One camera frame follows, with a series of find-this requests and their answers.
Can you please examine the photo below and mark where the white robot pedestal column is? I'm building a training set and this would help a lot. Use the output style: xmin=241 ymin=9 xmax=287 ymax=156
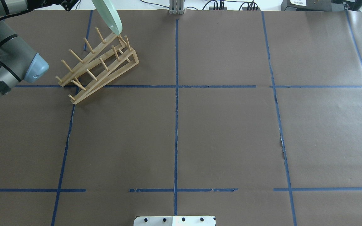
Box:
xmin=133 ymin=215 xmax=217 ymax=226

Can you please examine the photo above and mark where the black computer box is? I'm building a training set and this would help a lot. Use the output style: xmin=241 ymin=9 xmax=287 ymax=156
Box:
xmin=280 ymin=0 xmax=347 ymax=12

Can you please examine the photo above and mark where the aluminium frame post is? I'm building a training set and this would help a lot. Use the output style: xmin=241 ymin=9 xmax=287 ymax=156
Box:
xmin=169 ymin=0 xmax=185 ymax=14

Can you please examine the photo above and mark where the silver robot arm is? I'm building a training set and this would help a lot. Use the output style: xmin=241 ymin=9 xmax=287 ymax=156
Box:
xmin=0 ymin=0 xmax=53 ymax=97

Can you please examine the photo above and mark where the wooden plate rack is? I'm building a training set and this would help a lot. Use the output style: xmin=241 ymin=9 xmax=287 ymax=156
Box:
xmin=56 ymin=27 xmax=140 ymax=105

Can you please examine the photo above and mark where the light green plate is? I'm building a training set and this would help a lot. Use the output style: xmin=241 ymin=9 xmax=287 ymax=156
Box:
xmin=92 ymin=0 xmax=123 ymax=36

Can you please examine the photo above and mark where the orange black usb hub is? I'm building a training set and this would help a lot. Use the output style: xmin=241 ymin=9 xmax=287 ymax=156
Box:
xmin=202 ymin=0 xmax=227 ymax=11

